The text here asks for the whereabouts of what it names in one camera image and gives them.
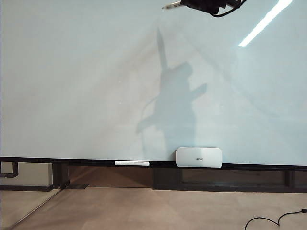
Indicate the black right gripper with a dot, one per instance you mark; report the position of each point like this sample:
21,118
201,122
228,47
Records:
204,3

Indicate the white marker pen orange print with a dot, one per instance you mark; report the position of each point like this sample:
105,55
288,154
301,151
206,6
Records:
171,5

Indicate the large white glass whiteboard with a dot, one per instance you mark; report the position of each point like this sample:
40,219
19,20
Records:
96,83

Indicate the white rounded whiteboard eraser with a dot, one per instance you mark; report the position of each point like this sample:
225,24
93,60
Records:
192,155

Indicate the plain white marker pen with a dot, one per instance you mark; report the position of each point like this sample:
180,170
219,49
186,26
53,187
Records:
132,163

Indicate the black floor foot plate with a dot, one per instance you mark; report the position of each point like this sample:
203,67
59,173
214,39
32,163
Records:
79,186

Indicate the black baseboard strip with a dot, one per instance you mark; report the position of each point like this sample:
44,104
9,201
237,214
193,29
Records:
24,188

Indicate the dark lower stand frame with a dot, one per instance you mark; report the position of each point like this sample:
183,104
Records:
168,179

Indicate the black whiteboard tray rail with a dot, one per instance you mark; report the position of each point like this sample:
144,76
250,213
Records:
84,162

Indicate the black stand post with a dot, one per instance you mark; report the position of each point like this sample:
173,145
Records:
58,176

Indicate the black bent tube bracket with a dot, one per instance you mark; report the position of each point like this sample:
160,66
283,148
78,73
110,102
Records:
15,169

